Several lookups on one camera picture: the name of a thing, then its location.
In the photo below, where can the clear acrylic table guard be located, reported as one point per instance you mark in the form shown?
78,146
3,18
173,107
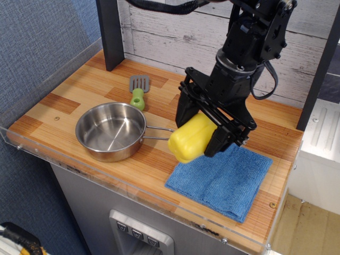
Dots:
43,122

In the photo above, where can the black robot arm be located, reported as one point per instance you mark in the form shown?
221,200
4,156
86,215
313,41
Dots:
256,35

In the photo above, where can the dark left frame post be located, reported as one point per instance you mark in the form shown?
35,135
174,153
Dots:
110,29

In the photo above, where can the dark right frame post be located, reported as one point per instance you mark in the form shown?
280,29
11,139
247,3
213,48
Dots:
321,71

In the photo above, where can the yellow black object bottom left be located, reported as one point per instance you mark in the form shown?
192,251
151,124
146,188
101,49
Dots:
16,240

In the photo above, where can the green handled grey spatula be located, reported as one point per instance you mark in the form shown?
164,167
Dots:
138,86

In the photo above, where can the silver metal pot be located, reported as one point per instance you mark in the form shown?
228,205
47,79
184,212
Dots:
113,132

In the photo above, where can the grey cabinet with button panel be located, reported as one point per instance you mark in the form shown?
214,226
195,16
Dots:
112,223

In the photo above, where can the yellow toy bell pepper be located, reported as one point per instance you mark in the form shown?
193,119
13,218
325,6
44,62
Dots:
191,140

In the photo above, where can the blue folded cloth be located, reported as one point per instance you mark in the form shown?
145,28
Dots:
227,183

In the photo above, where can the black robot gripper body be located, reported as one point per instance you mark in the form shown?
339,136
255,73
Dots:
223,93

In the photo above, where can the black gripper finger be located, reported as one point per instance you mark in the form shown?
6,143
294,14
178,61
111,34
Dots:
188,106
222,138

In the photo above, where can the white ribbed side table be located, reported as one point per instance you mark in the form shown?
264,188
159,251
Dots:
315,175

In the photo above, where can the dark frame post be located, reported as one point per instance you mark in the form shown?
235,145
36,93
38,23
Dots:
110,29
321,71

